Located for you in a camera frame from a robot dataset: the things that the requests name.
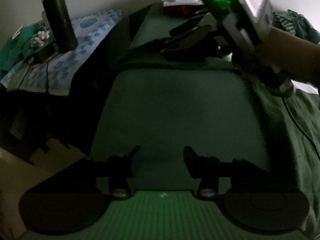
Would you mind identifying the thin black cable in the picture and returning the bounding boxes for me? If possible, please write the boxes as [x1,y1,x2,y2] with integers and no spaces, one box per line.
[45,55,50,93]

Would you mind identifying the black thermos bottle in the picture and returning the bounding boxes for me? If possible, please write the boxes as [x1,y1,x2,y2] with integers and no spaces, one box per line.
[39,0,78,53]

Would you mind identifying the dark side table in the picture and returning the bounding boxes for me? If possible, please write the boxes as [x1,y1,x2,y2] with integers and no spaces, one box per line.
[0,12,140,165]

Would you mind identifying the green blanket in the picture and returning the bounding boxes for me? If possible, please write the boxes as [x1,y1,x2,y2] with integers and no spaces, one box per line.
[89,2,275,198]

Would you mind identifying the person's right forearm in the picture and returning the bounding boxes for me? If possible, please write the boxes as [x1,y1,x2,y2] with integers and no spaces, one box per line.
[255,27,320,83]

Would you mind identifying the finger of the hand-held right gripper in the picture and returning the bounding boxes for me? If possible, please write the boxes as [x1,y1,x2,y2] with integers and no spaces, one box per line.
[160,26,220,55]
[169,12,213,37]

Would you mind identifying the teal cloth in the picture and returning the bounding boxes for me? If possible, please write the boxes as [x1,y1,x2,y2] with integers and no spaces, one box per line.
[0,26,38,73]

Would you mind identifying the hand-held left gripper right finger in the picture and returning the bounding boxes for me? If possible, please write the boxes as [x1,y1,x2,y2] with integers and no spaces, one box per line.
[184,146,298,200]

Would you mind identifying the small black box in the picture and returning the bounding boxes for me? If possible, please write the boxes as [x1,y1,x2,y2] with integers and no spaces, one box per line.
[32,42,59,64]

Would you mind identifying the white flower decoration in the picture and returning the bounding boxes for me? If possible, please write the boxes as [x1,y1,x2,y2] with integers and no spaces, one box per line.
[31,30,50,47]

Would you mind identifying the dark green garment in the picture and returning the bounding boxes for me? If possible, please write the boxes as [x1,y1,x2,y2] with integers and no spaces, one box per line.
[115,36,320,230]

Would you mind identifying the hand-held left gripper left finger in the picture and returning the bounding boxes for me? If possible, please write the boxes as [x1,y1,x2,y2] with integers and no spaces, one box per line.
[32,145,141,200]

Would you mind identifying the green white striped shirt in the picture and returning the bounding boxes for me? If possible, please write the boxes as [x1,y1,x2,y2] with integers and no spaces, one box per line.
[272,9,320,40]

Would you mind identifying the dark red folded cloth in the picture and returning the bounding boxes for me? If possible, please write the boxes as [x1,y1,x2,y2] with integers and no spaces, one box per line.
[162,4,200,15]

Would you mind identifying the blue patterned cloth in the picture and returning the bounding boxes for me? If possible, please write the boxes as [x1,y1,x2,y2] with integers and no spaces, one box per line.
[0,9,125,97]

